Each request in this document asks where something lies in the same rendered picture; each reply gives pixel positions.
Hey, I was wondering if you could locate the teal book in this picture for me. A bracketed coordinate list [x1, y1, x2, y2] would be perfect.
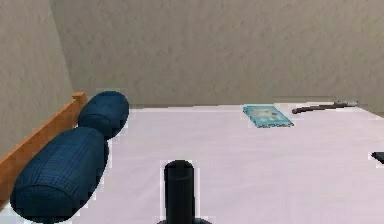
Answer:
[242, 104, 295, 129]

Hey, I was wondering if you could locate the black upright cylinder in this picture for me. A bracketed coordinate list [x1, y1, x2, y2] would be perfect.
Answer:
[155, 159, 214, 224]

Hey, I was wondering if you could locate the white bed with wooden headboard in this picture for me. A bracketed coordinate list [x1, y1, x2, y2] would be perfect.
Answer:
[0, 91, 384, 224]

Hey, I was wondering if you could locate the dark blue pillow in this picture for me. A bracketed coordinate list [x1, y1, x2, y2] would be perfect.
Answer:
[77, 90, 131, 141]
[9, 126, 111, 224]

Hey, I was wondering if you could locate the small black flat object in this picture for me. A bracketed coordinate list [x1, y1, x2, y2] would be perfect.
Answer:
[370, 151, 384, 165]

